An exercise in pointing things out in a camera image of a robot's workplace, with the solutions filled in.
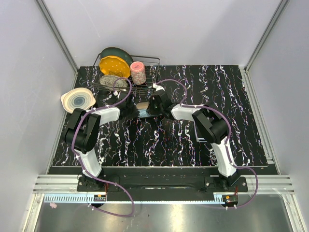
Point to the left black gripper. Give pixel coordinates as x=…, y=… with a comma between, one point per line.
x=134, y=114

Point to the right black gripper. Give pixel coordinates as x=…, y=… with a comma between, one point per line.
x=150, y=109

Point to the black glasses case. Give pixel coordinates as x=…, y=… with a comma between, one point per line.
x=142, y=105

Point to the white frame sunglasses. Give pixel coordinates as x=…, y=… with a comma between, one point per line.
x=199, y=135

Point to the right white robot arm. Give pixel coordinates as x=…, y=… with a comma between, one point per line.
x=211, y=123

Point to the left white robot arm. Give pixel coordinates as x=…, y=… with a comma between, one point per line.
x=82, y=131

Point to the grey patterned small plate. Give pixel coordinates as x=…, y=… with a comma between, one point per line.
x=113, y=82

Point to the pink patterned cup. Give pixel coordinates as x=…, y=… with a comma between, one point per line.
x=138, y=75

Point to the cream bowl with rings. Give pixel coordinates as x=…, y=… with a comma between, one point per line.
x=77, y=98

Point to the yellow dotted plate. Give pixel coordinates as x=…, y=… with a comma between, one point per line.
x=112, y=65

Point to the dark green plate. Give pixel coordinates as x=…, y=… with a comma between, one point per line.
x=118, y=52

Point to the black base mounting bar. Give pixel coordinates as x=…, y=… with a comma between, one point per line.
x=205, y=179

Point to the black wire dish rack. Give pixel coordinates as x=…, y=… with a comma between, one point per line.
x=151, y=70

